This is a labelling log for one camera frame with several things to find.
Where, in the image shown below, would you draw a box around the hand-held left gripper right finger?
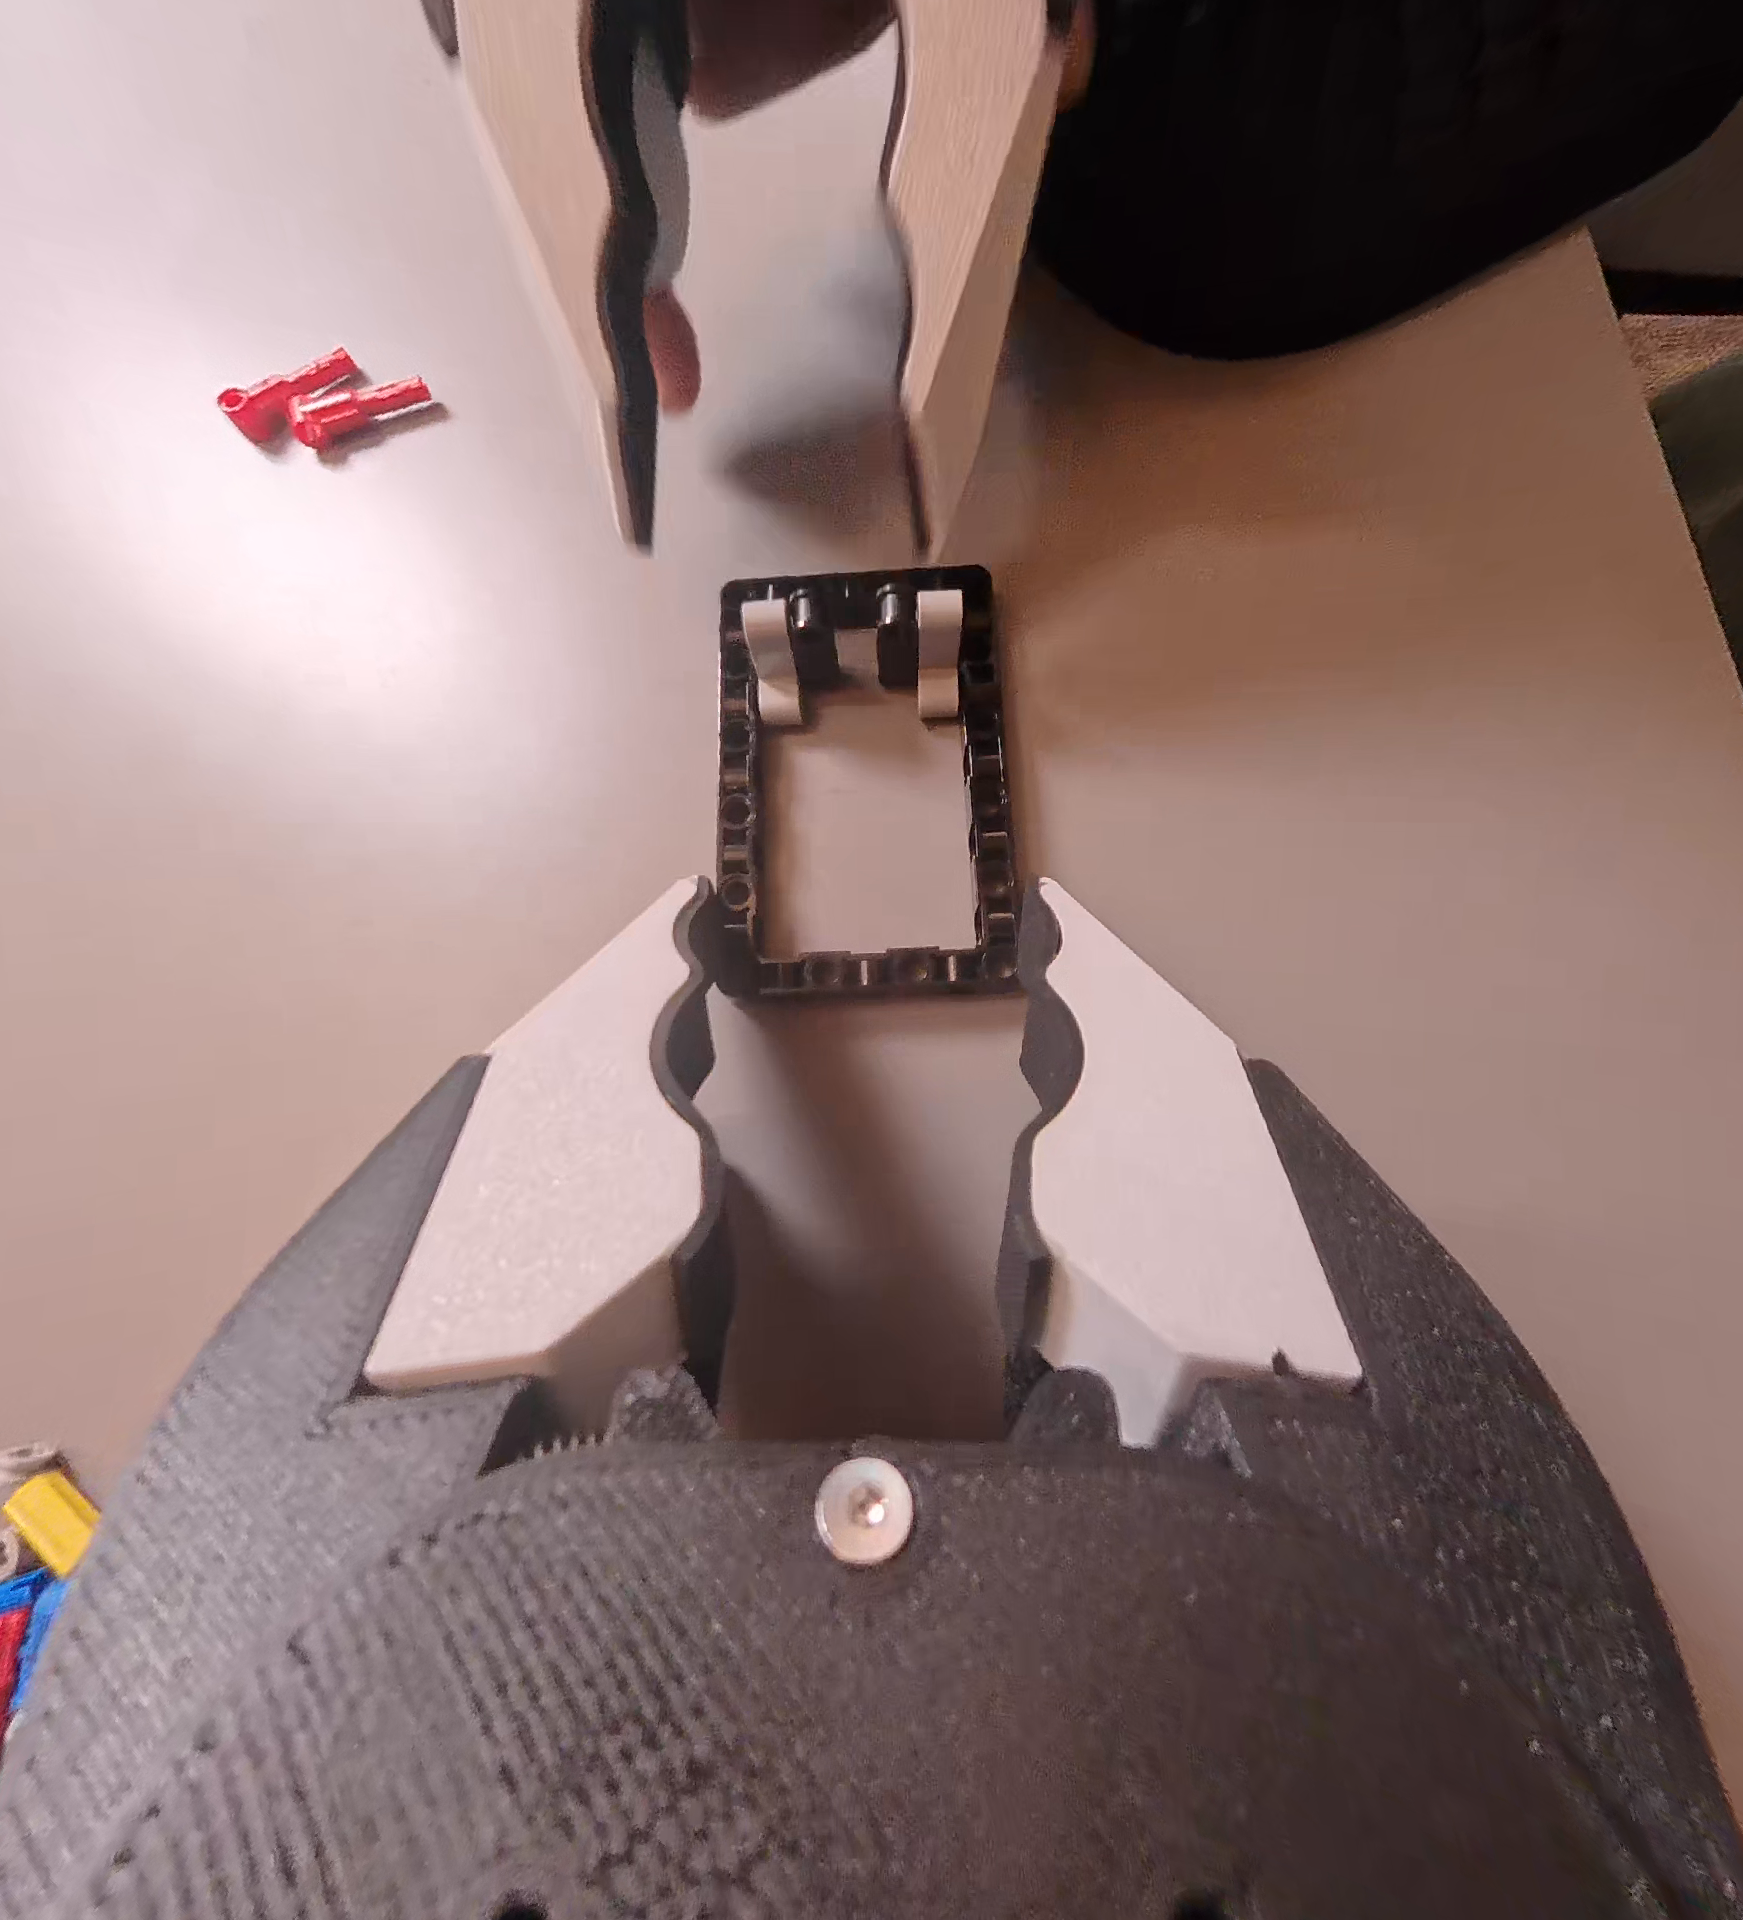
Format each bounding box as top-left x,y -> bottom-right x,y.
999,874 -> 1368,1448

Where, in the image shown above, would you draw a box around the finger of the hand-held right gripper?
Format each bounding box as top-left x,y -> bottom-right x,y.
452,0 -> 662,551
879,0 -> 1059,552

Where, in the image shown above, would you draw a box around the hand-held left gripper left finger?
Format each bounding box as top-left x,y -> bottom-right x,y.
358,874 -> 736,1442

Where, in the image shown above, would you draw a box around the red lego axle pin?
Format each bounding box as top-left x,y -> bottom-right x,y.
289,376 -> 438,460

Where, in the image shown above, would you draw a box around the red lego ring connector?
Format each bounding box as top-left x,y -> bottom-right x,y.
216,348 -> 358,449

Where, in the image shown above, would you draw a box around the black rectangular lego frame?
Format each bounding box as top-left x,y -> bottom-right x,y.
713,563 -> 1030,1005

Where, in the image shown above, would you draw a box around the grey and black lego assembly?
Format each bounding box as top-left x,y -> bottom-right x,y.
871,583 -> 970,722

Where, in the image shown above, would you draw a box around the grey lego connector assembly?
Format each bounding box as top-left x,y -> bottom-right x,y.
739,593 -> 832,730

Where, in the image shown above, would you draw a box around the yellow lego connector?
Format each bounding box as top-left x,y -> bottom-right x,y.
0,1471 -> 104,1568

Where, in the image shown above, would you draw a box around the person's right hand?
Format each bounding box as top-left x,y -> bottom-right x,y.
642,282 -> 707,418

